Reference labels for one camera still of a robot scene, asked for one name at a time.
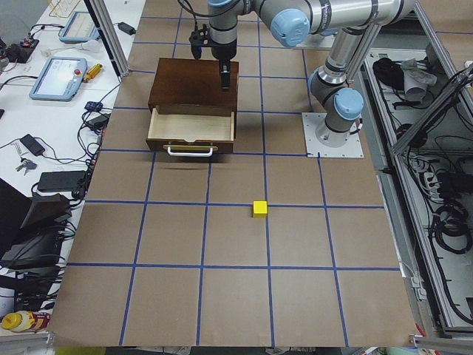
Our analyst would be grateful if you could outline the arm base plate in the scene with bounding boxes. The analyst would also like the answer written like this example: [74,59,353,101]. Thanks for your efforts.
[302,112,364,158]

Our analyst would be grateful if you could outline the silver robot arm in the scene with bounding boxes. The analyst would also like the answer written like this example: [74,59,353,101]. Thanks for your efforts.
[189,0,415,148]

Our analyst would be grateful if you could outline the dark wooden drawer cabinet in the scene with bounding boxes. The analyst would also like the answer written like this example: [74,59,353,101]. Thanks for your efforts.
[148,58,239,110]

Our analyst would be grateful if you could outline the black smartphone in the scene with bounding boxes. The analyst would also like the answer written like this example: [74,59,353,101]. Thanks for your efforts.
[20,134,45,156]

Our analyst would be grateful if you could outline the black power adapter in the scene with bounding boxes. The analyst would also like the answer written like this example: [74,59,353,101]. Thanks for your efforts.
[37,170,86,192]

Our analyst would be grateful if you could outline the teach pendant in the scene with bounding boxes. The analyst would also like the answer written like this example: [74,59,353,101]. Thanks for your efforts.
[29,56,88,101]
[58,11,99,44]

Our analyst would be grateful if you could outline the keys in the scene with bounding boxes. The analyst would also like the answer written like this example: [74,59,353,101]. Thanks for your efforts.
[16,158,37,175]

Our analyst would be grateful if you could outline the light wooden drawer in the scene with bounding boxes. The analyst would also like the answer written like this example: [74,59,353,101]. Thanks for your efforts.
[146,104,236,158]

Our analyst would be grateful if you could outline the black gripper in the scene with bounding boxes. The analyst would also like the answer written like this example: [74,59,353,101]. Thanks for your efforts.
[189,24,237,91]

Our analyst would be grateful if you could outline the grey cloth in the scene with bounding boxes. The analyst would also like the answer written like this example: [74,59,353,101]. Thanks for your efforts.
[401,58,437,102]

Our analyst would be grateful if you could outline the yellow cap bottle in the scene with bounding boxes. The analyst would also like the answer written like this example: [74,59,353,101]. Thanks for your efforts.
[1,311,51,333]

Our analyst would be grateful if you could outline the aluminium frame post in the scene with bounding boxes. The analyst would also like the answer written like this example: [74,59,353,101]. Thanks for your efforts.
[84,0,129,78]

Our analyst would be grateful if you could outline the yellow cube block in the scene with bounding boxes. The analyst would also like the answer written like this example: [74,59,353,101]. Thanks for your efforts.
[252,200,268,217]

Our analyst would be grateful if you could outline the far teach pendant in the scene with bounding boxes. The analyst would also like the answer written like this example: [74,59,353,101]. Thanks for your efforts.
[58,11,99,44]

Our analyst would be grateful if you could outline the yellow black hand tool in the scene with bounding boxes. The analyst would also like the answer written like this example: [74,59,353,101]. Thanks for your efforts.
[83,63,103,83]

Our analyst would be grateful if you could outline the near teach pendant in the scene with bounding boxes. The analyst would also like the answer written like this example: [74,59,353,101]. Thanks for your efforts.
[29,56,88,101]

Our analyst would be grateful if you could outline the black cloth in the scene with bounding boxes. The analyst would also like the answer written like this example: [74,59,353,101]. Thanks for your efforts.
[372,58,404,90]

